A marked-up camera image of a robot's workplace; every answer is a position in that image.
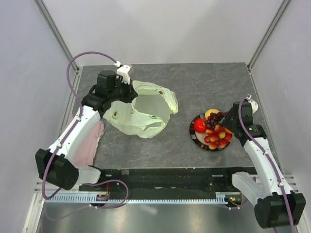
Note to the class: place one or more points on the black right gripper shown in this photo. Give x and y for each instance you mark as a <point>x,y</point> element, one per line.
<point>225,122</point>

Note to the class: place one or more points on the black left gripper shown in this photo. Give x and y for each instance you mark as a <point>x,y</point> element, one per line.
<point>131,93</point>

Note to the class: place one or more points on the purple grape bunch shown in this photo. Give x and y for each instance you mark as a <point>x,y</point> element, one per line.
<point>213,118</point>

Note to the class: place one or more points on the small red yellow fruits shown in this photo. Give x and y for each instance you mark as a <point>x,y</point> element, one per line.
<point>217,139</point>

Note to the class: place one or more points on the green avocado print plastic bag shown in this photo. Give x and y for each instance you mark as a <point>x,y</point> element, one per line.
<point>148,114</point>

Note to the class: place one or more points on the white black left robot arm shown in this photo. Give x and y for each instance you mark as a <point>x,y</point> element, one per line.
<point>55,164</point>

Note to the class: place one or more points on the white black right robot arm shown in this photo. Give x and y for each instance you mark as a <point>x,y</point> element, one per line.
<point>275,202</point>

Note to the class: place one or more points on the orange fruit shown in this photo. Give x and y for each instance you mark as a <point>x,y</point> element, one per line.
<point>227,131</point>

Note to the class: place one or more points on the red apple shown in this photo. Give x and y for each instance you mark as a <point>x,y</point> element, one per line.
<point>200,125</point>

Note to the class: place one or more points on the dark round fruit plate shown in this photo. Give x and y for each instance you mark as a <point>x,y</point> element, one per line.
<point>198,138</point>

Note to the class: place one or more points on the pink folded cloth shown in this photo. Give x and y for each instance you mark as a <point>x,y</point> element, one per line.
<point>86,151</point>

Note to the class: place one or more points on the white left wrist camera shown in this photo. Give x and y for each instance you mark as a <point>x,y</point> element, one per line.
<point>123,70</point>

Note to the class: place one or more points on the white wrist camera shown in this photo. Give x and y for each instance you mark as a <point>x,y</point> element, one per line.
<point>123,70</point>
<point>253,103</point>

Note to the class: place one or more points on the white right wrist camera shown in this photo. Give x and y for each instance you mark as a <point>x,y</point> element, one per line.
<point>253,103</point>

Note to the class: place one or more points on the light blue cable duct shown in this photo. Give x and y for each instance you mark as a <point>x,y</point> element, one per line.
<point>218,198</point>

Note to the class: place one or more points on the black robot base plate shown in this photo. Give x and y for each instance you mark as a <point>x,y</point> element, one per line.
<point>168,182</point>

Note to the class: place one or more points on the aluminium frame post left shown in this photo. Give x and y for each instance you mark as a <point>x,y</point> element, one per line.
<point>53,28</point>

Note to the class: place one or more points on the aluminium frame post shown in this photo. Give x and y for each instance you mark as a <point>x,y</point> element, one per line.
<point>269,32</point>
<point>53,28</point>

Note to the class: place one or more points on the aluminium frame post right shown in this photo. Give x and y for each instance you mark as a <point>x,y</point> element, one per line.
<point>269,32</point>

